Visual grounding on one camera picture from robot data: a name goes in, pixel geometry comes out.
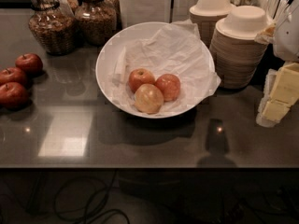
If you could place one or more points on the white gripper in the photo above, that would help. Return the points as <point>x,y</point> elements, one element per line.
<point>288,36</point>

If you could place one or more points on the right apple in bowl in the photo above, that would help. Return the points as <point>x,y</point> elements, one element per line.
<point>169,85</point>

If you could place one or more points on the front yellow apple in bowl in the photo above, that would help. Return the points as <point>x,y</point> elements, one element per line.
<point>148,99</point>

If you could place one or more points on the left apple in bowl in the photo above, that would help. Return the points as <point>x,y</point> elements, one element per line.
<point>139,77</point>

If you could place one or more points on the white bowl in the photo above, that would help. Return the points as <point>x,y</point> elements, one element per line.
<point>107,58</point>

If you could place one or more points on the back red apple on table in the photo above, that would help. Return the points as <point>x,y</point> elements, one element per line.
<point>30,63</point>

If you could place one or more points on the red apple on table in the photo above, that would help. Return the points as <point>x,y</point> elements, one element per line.
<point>13,95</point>
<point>13,74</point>
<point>30,63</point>

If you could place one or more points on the front red apple on table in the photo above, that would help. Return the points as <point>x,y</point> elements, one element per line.
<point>13,95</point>

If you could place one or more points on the middle red apple on table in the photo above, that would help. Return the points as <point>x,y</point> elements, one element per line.
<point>13,74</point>

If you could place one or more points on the front stack of paper bowls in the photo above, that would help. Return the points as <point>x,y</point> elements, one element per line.
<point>233,47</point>

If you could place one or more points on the stack of paper bowls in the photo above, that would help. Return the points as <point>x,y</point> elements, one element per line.
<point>205,13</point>
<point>233,47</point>

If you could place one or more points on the back stack of paper bowls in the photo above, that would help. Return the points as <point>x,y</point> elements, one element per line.
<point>205,13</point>

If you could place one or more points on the white paper liner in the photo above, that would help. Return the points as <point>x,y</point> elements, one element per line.
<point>177,49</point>

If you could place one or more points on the right glass cereal jar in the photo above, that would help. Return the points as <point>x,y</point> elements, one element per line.
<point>97,20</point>

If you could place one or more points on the left glass cereal jar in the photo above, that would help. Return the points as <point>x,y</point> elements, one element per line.
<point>51,28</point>

